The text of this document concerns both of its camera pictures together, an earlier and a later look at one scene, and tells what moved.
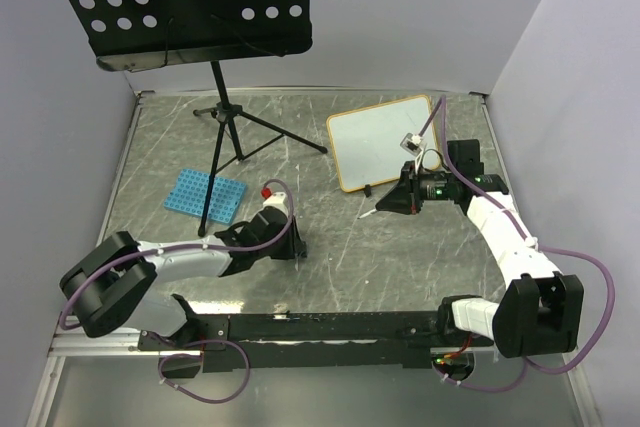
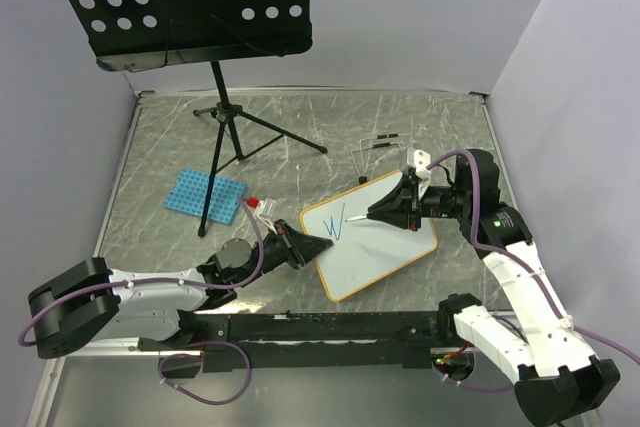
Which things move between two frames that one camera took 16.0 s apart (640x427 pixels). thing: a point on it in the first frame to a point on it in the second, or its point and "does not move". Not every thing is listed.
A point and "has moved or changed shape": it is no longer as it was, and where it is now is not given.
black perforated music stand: x=153 y=7 does not move
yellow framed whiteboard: x=366 y=143 to x=364 y=252
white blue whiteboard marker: x=373 y=211 has moved or changed shape
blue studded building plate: x=190 y=193 does not move
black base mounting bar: x=297 y=341 does not move
